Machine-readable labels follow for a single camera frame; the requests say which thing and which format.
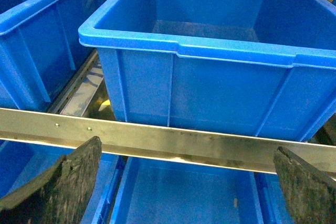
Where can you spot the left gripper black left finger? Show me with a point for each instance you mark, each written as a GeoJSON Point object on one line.
{"type": "Point", "coordinates": [61, 193]}

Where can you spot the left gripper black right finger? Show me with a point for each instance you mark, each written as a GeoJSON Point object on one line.
{"type": "Point", "coordinates": [290, 166]}

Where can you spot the lower blue bin right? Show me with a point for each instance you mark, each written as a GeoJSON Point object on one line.
{"type": "Point", "coordinates": [273, 197]}

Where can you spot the lower blue bin left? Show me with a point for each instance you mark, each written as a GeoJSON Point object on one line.
{"type": "Point", "coordinates": [21, 162]}

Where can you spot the lower blue bin centre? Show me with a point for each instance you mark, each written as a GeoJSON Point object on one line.
{"type": "Point", "coordinates": [154, 191]}

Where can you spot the yellow object under shelf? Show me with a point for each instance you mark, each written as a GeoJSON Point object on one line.
{"type": "Point", "coordinates": [104, 105]}

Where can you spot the smooth blue centre bin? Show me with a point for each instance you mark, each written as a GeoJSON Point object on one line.
{"type": "Point", "coordinates": [263, 68]}

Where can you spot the blue bin left of centre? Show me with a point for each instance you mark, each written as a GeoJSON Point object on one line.
{"type": "Point", "coordinates": [40, 49]}

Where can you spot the steel shelf front rail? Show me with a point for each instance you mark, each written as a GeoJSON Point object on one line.
{"type": "Point", "coordinates": [161, 143]}

